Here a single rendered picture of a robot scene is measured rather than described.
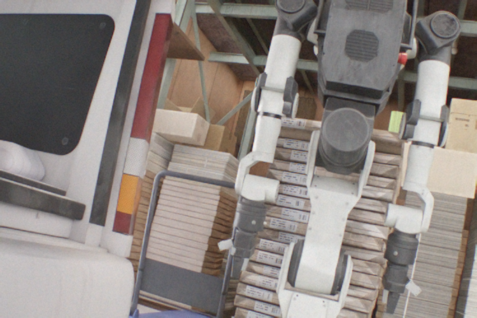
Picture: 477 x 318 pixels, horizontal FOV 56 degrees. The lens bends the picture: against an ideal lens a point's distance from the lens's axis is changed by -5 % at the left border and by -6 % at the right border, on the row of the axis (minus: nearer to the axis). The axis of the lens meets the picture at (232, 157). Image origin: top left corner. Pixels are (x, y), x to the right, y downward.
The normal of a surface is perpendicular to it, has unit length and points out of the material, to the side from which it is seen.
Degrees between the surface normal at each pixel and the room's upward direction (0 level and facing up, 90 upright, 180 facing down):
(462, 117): 89
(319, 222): 100
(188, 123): 90
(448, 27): 90
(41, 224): 90
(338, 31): 105
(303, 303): 60
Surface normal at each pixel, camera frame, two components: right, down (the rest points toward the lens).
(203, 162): -0.33, -0.22
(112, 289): 0.97, 0.04
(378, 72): -0.22, 0.04
